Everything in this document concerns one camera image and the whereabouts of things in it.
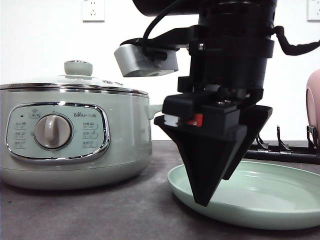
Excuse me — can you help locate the glass steamer lid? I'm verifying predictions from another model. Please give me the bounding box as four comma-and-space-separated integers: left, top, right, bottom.
0, 60, 148, 96

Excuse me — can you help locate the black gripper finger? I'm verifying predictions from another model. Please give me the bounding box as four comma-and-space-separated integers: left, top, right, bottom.
154, 115, 248, 207

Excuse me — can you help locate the green plate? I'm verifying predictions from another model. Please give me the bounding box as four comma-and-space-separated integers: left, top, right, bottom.
167, 161, 320, 231

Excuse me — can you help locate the pink plate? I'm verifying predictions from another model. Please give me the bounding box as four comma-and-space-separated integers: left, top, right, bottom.
306, 68, 320, 148

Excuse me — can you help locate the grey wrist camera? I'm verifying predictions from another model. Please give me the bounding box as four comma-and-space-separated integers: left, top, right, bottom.
114, 44, 179, 77

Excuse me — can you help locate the white wall socket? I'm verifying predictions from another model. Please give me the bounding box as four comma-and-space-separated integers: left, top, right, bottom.
80, 0, 105, 24
307, 0, 320, 22

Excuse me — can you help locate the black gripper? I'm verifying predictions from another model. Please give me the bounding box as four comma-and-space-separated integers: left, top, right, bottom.
162, 25, 275, 181

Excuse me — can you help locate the white wall socket right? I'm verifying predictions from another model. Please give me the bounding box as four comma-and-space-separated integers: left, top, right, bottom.
307, 0, 320, 22

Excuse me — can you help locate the green electric steamer pot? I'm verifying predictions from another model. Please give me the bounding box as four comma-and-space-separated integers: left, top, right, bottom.
0, 60, 163, 191

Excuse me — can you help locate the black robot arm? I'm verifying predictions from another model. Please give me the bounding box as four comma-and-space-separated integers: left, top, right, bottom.
132, 0, 278, 206

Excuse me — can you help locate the grey table mat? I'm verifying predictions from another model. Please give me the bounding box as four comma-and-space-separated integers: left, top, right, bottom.
0, 140, 320, 240

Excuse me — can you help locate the black plate rack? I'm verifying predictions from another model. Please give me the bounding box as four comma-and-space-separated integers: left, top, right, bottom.
243, 125, 320, 165

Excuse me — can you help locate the black camera cable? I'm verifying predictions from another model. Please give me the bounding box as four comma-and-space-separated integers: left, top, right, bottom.
271, 25, 320, 56

